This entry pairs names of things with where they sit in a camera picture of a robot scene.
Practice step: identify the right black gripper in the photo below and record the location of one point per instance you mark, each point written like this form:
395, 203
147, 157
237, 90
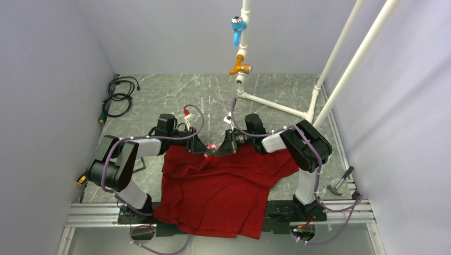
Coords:
227, 147

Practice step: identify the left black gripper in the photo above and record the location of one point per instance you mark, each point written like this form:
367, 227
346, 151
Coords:
193, 144

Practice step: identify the pink flower brooch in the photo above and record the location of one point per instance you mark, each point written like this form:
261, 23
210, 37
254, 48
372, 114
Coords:
211, 149

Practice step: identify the red t-shirt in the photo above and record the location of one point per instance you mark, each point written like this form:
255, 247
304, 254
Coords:
220, 196

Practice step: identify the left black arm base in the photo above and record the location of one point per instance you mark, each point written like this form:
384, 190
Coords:
141, 218

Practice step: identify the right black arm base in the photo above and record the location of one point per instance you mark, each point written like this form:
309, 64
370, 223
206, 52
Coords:
293, 217

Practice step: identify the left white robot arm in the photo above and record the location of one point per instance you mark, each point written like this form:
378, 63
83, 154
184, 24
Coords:
113, 162

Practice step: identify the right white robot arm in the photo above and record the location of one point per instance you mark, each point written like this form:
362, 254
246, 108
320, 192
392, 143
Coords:
308, 148

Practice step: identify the orange valve tap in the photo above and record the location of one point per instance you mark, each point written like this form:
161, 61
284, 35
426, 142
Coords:
240, 66

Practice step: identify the blue valve tap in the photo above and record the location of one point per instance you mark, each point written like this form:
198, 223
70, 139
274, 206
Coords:
238, 25

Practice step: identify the claw hammer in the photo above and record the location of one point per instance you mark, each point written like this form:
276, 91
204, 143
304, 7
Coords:
335, 189

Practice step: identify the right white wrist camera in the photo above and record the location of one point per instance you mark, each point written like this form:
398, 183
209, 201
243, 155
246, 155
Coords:
228, 118

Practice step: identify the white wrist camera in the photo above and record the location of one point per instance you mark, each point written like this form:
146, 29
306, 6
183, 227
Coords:
189, 118
228, 118

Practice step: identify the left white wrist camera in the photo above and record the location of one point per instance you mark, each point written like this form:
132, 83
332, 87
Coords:
189, 118

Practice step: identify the black rectangular frame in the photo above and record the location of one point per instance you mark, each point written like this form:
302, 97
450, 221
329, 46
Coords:
139, 165

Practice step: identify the white PVC pipe frame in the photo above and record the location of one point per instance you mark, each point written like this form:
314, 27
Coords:
314, 116

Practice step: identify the yellow handled screwdriver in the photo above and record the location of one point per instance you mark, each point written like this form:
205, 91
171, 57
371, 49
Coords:
82, 179

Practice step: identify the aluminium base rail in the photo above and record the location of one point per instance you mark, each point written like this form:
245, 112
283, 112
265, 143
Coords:
101, 215

